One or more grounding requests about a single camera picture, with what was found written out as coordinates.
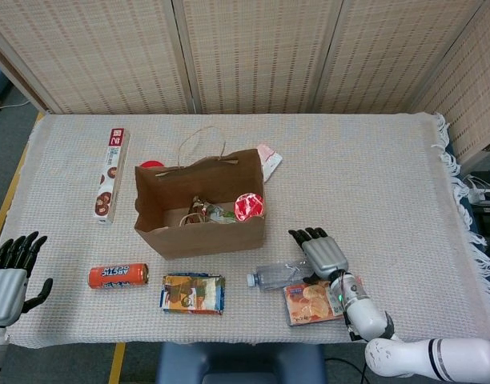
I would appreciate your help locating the clear plastic water bottle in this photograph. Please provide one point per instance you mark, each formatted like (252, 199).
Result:
(277, 276)

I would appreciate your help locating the white pink snack packet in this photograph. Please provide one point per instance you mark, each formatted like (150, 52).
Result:
(267, 160)

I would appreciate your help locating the red round lid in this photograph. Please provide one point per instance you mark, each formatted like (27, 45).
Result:
(151, 164)

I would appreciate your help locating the white power strip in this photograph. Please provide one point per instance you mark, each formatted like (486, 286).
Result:
(483, 196)

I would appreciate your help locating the black box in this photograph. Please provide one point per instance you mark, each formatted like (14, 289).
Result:
(489, 220)

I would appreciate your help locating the beige woven screen panel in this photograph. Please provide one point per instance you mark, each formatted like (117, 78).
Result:
(469, 100)
(109, 60)
(389, 60)
(257, 60)

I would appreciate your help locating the dark blue padded seat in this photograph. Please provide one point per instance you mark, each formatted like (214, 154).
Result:
(237, 360)

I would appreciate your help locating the white woven tablecloth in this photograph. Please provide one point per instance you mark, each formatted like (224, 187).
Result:
(389, 160)

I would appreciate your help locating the yellow floor tape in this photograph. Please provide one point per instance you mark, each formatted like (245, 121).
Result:
(117, 364)
(5, 202)

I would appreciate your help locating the orange snack can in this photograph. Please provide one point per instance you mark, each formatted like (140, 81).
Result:
(117, 275)

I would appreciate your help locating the orange biscuit box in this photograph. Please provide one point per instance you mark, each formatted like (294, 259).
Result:
(309, 306)

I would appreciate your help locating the green chips can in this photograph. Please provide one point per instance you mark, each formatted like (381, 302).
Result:
(249, 206)

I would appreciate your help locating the colourful taped snack box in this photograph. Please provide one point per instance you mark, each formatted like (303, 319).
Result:
(193, 294)

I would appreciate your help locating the gold foil snack bag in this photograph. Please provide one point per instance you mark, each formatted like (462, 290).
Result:
(199, 208)

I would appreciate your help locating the white green snack packet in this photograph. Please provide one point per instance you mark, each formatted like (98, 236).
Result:
(221, 214)

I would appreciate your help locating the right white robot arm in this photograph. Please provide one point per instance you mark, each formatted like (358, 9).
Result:
(365, 316)

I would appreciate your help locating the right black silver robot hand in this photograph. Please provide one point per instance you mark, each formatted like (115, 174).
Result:
(327, 256)

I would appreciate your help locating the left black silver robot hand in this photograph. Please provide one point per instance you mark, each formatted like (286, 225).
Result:
(5, 295)

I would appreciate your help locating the long white cookie box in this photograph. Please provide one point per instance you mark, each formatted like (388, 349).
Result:
(111, 176)

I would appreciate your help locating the brown paper bag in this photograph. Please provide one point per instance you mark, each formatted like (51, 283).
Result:
(213, 240)

